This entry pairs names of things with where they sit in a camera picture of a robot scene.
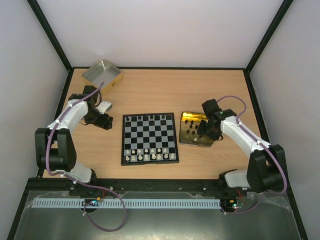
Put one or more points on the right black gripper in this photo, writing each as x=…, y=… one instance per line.
x=203, y=127

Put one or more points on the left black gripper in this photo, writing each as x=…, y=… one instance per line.
x=104, y=123

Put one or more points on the gold tin lid tray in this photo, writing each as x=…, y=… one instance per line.
x=189, y=139

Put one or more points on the gold square tin box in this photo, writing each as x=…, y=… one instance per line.
x=103, y=72

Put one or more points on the black magnetic chess board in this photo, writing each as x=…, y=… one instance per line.
x=147, y=134

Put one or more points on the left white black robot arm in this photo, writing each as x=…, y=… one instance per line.
x=54, y=146

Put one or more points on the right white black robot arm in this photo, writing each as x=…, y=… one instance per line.
x=266, y=169

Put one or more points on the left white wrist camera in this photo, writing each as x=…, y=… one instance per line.
x=104, y=106

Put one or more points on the black aluminium frame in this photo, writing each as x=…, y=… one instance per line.
x=219, y=188

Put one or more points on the grey slotted cable duct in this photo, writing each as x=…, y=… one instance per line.
x=127, y=203

